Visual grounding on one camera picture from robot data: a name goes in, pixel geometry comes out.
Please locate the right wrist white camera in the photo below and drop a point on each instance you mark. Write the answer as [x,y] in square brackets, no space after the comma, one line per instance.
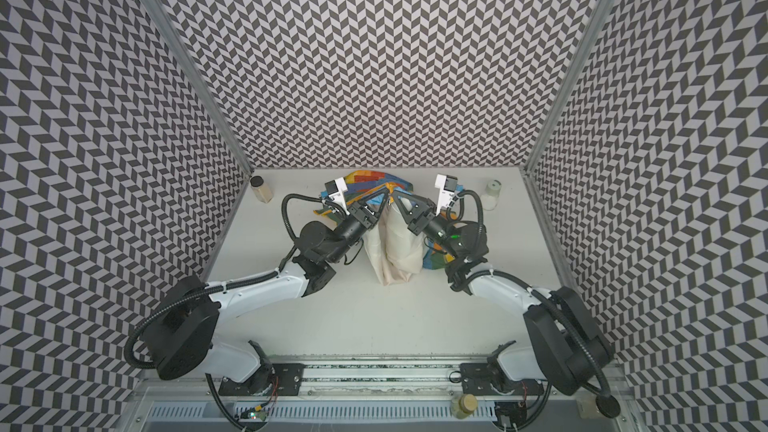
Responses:
[447,190]

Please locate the tan-lid jar on rail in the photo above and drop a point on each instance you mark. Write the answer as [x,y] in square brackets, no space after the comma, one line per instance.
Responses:
[463,406]

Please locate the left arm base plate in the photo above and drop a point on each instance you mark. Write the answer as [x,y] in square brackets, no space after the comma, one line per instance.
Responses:
[284,379]

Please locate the black-lid jar back left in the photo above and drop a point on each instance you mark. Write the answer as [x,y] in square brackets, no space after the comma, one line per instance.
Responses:
[260,189]

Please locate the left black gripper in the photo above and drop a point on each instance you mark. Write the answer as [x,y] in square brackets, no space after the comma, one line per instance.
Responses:
[365,218]

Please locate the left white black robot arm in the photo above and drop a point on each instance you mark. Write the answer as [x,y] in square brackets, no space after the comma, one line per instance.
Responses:
[180,336]

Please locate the aluminium front rail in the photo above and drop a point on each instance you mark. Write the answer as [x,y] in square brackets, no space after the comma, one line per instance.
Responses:
[358,378]

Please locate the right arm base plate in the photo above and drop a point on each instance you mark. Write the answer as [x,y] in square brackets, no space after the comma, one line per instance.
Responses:
[483,379]

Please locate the white bottle back right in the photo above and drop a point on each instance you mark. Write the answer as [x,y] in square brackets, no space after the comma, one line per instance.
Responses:
[491,194]

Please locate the rainbow coloured jacket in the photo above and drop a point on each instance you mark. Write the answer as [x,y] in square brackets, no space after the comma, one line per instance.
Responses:
[395,254]

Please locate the small green circuit board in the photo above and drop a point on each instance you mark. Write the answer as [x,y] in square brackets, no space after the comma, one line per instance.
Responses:
[254,414]

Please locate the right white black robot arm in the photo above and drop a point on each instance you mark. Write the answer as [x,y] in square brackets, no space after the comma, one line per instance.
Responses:
[565,347]

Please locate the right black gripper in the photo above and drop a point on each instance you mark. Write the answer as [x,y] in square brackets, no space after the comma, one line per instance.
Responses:
[417,216]

